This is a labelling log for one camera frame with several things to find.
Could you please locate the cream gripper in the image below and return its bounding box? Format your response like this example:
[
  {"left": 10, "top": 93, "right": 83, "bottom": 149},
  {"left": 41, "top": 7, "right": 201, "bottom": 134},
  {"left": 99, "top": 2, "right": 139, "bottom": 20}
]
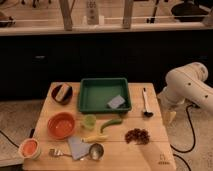
[{"left": 159, "top": 98, "right": 176, "bottom": 126}]

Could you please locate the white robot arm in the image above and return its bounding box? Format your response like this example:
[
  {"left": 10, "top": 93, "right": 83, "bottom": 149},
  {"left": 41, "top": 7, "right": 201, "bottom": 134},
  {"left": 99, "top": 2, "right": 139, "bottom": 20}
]
[{"left": 157, "top": 62, "right": 213, "bottom": 125}]

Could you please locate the grey sponge in tray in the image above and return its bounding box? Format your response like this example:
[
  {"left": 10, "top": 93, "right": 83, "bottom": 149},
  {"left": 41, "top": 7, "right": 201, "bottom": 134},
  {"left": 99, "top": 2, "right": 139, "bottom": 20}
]
[{"left": 107, "top": 95, "right": 125, "bottom": 109}]

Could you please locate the green chili pepper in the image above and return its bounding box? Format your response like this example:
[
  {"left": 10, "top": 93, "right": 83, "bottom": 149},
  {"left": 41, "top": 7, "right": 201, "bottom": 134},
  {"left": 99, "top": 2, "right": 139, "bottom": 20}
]
[{"left": 100, "top": 119, "right": 123, "bottom": 133}]

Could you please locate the green plastic tray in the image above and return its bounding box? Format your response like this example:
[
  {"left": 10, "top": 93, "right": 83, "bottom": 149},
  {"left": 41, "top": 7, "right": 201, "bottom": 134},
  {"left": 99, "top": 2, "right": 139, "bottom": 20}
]
[{"left": 78, "top": 78, "right": 132, "bottom": 113}]

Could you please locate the small green cup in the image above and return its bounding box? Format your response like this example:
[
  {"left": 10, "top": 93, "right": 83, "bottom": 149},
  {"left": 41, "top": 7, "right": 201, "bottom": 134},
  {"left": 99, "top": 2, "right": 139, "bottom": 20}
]
[{"left": 82, "top": 114, "right": 96, "bottom": 130}]

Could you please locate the metal measuring cup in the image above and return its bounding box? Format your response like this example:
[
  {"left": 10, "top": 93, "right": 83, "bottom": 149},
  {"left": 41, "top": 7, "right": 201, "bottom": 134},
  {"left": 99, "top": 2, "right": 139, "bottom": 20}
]
[{"left": 85, "top": 143, "right": 104, "bottom": 161}]

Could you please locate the grey blue cloth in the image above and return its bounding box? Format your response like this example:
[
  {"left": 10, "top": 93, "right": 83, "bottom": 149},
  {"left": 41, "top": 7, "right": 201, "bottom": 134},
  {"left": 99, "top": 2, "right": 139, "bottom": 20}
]
[{"left": 68, "top": 136, "right": 90, "bottom": 160}]

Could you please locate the dark brown bowl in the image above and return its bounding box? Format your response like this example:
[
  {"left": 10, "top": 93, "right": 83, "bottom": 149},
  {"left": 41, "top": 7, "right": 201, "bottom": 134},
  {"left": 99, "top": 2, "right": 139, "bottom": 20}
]
[{"left": 51, "top": 83, "right": 73, "bottom": 105}]

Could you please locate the orange bowl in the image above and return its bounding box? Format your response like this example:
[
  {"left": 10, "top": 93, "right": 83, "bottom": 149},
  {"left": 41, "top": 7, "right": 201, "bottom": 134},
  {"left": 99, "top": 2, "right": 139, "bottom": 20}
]
[{"left": 47, "top": 112, "right": 75, "bottom": 140}]

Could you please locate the metal fork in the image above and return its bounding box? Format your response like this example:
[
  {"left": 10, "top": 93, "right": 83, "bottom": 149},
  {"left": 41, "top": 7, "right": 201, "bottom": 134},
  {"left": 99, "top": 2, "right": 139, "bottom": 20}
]
[{"left": 49, "top": 149, "right": 72, "bottom": 157}]

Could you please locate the orange white cup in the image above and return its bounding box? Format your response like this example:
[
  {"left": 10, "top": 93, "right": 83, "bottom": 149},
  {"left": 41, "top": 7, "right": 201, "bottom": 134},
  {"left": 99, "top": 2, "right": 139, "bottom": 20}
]
[{"left": 18, "top": 138, "right": 41, "bottom": 160}]

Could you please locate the black cable on floor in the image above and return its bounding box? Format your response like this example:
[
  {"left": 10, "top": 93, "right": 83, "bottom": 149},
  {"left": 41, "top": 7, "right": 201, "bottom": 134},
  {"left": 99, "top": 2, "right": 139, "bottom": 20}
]
[{"left": 170, "top": 104, "right": 201, "bottom": 171}]

